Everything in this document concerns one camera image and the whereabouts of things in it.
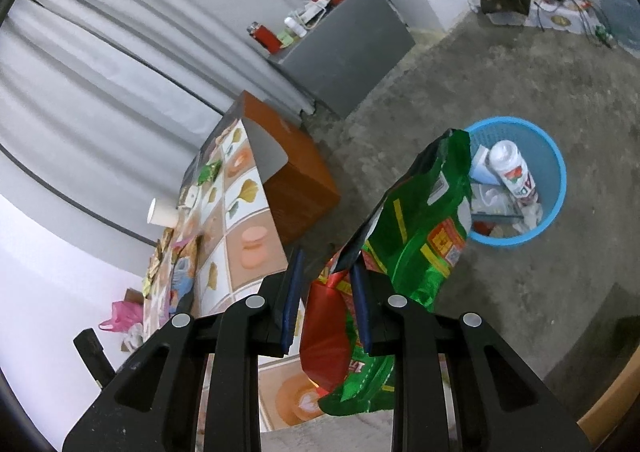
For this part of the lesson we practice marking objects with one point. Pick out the pink plastic bag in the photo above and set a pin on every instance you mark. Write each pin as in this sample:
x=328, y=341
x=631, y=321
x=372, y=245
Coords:
x=124, y=315

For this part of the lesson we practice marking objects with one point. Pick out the patterned ginkgo tablecloth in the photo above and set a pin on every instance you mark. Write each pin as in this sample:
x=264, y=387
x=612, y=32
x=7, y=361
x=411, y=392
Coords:
x=226, y=227

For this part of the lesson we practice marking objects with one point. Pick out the grey curtain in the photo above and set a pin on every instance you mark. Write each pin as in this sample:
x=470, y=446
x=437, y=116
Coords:
x=104, y=104

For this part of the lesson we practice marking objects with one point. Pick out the gold snack packet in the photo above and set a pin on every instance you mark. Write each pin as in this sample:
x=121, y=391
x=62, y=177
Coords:
x=151, y=272

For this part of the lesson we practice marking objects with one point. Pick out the blue chip bag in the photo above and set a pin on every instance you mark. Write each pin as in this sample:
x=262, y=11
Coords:
x=182, y=283

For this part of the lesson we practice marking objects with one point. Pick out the grey cabinet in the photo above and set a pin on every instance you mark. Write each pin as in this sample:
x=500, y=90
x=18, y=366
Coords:
x=341, y=60

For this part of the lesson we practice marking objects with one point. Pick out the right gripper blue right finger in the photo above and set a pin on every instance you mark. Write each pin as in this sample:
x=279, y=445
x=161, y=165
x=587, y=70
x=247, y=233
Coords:
x=361, y=295

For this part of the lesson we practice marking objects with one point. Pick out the blue plastic trash basket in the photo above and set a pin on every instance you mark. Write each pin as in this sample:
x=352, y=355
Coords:
x=544, y=161

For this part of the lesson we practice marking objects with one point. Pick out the small white bottle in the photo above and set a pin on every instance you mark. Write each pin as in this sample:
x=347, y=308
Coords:
x=295, y=27

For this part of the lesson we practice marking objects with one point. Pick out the white power strip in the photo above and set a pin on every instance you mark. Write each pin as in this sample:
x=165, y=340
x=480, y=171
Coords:
x=311, y=12

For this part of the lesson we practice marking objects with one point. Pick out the red green snack bag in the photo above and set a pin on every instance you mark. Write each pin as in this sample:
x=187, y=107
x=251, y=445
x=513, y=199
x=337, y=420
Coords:
x=415, y=236

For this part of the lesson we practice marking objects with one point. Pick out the white paper cup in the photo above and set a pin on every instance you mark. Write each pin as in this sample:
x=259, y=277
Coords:
x=162, y=214

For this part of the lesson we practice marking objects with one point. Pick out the white tissue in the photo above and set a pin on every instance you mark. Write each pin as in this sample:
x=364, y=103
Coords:
x=531, y=217

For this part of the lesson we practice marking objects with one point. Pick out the red thermos bottle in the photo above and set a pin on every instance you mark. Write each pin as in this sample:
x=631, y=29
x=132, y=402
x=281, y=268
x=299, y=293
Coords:
x=265, y=37

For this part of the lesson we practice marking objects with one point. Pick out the small green snack packet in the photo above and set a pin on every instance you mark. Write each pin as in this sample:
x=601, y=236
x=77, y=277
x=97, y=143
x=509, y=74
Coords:
x=209, y=172

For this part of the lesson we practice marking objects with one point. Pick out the white plastic bottle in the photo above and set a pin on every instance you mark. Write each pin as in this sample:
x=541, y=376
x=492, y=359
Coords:
x=507, y=162

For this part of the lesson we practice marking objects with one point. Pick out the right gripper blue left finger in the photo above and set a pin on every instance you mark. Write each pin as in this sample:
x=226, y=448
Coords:
x=292, y=286

